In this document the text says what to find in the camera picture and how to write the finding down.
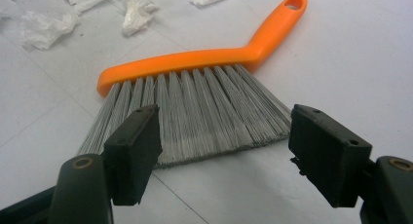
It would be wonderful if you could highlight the pile of white paper scraps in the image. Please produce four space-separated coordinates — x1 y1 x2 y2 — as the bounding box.
0 0 234 52

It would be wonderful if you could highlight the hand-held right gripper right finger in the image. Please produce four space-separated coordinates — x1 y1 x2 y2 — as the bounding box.
287 103 374 209

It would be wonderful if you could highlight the orange brush with grey bristles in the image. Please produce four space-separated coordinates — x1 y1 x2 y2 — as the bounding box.
77 0 309 168

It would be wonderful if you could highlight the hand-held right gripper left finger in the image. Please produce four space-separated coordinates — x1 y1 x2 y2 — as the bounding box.
101 103 164 207

